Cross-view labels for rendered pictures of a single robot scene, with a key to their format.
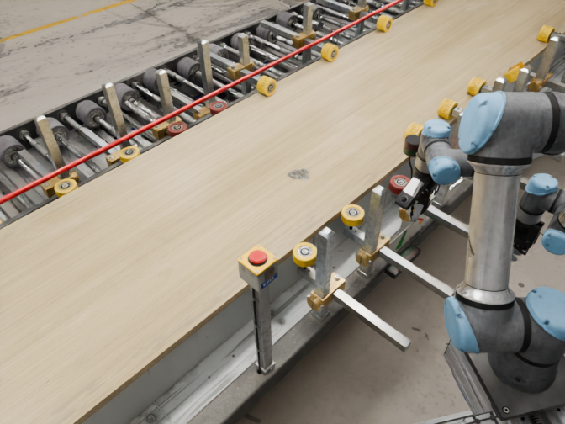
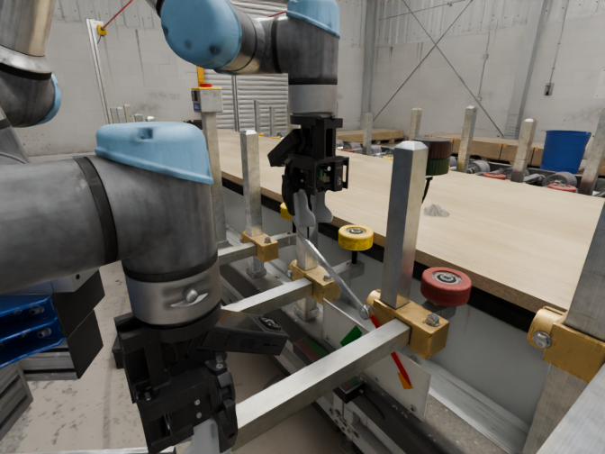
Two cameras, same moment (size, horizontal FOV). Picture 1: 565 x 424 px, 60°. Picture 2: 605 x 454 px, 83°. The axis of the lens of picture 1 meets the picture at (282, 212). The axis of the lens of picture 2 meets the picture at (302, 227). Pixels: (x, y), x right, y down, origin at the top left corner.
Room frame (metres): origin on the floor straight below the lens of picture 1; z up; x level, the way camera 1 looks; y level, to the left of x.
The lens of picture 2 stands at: (1.21, -1.00, 1.20)
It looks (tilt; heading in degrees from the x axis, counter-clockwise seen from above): 21 degrees down; 99
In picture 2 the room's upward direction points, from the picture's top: straight up
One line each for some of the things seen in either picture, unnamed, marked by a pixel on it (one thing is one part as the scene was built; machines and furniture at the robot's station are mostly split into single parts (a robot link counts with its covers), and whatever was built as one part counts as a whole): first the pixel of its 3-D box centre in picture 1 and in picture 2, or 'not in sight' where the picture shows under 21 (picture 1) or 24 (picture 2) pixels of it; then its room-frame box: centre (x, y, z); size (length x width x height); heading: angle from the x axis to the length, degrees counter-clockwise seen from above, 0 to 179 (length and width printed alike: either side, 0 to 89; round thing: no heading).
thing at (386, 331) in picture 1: (350, 304); (233, 254); (0.90, -0.21, 0.80); 0.44 x 0.03 x 0.04; 45
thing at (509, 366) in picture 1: (528, 351); not in sight; (0.57, -0.56, 1.09); 0.15 x 0.15 x 0.10
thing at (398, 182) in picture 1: (398, 192); (442, 303); (1.37, -0.44, 0.85); 0.08 x 0.08 x 0.11
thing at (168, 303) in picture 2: (529, 212); (177, 286); (1.06, -0.76, 1.05); 0.08 x 0.08 x 0.05
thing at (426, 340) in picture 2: (414, 206); (404, 318); (1.30, -0.49, 0.85); 0.14 x 0.06 x 0.05; 135
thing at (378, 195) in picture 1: (371, 241); (306, 249); (1.11, -0.30, 0.87); 0.04 x 0.04 x 0.48; 45
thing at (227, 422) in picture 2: not in sight; (219, 413); (1.09, -0.76, 0.91); 0.05 x 0.02 x 0.09; 135
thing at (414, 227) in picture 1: (407, 235); (366, 352); (1.25, -0.47, 0.75); 0.26 x 0.01 x 0.10; 135
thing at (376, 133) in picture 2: not in sight; (360, 135); (1.24, 8.23, 0.23); 2.41 x 0.77 x 0.17; 44
